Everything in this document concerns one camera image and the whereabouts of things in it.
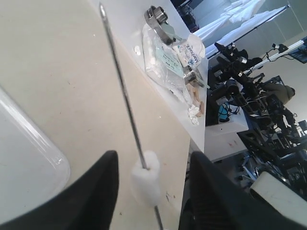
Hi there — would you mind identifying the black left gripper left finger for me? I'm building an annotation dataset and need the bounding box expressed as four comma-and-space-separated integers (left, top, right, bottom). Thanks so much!
0, 150, 119, 230

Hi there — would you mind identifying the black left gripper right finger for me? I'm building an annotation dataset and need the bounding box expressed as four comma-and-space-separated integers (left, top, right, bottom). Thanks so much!
178, 152, 306, 230

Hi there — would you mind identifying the white marshmallow bottom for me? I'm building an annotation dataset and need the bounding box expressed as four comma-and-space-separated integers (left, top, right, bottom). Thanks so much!
130, 150, 161, 207

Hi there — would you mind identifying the thin metal skewer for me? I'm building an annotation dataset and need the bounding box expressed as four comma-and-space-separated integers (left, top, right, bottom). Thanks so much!
98, 2, 164, 230

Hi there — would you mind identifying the white plastic tray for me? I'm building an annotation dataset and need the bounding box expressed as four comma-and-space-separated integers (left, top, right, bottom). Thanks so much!
0, 90, 71, 222

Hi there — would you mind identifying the crumpled white tissue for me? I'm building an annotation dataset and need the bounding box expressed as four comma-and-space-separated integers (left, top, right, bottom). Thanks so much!
188, 105, 200, 126

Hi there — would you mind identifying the background robot equipment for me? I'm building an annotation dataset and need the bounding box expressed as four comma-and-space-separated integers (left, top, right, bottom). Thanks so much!
206, 43, 307, 190

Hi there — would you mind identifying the clear plastic marshmallow bag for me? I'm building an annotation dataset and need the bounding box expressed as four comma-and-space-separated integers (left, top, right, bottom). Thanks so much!
142, 24, 205, 106

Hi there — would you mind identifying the white side table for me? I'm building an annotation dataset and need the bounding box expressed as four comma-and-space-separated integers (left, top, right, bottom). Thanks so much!
98, 0, 208, 151

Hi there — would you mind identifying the metal clamp on bag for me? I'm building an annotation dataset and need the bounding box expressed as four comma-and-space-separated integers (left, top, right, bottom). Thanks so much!
144, 5, 182, 46

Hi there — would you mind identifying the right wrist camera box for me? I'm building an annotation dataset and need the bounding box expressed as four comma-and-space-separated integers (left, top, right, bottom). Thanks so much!
250, 172, 307, 214

